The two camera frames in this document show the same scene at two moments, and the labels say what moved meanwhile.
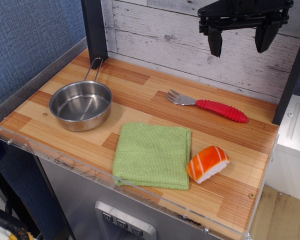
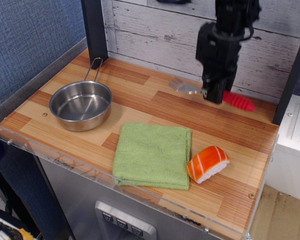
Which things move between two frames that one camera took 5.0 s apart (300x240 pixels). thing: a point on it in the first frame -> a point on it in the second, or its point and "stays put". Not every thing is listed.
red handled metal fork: x=225 y=110 -> x=184 y=86
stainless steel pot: x=82 y=105 stays put
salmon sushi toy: x=207 y=163 stays put
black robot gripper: x=267 y=16 -> x=219 y=54
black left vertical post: x=94 y=22 stays put
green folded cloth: x=152 y=156 stays put
